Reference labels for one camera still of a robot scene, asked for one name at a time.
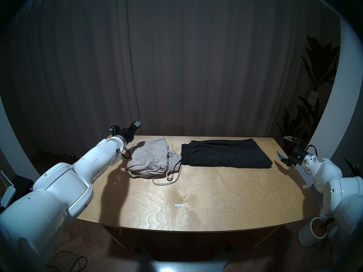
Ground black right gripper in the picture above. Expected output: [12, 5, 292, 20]
[276, 136, 306, 166]

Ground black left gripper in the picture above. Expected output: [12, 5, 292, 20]
[116, 121, 142, 143]

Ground grey drawstring pants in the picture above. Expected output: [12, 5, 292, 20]
[125, 137, 183, 186]

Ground black drawstring pants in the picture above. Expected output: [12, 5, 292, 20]
[181, 138, 273, 169]

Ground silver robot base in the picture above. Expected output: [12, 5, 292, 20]
[135, 246, 236, 272]

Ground brown pleated curtain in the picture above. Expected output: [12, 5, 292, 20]
[6, 0, 341, 161]

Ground tall dark leafy plant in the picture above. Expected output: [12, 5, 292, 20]
[277, 36, 341, 164]

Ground white cylindrical plant pot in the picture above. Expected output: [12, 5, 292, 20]
[298, 217, 327, 248]

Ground black computer tower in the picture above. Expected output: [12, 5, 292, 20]
[9, 175, 35, 202]

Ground small white box device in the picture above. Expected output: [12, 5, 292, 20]
[0, 186, 16, 208]

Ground black floor cable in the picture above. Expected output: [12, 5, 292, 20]
[47, 252, 88, 272]

